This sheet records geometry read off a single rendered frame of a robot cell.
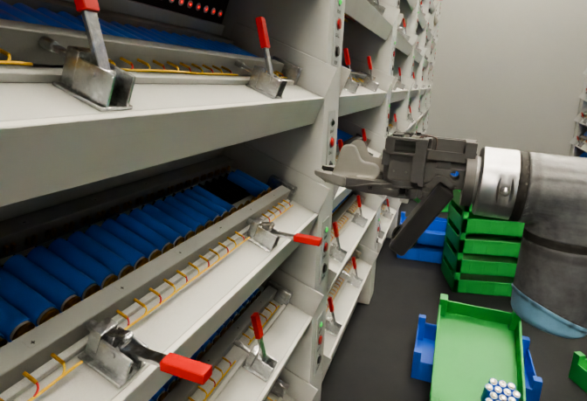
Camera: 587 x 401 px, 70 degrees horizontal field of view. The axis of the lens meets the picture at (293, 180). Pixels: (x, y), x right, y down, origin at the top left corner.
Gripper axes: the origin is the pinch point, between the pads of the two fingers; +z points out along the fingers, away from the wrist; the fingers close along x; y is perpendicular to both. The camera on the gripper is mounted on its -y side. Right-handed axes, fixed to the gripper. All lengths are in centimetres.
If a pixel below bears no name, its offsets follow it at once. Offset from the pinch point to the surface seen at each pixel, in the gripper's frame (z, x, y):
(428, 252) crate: -14, -125, -57
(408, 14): 9, -147, 45
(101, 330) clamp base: 5.3, 38.3, -4.9
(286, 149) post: 9.4, -6.8, 1.9
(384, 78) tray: 5, -76, 16
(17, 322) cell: 9.9, 41.2, -3.9
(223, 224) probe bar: 8.0, 16.4, -4.1
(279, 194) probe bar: 7.6, -0.6, -4.2
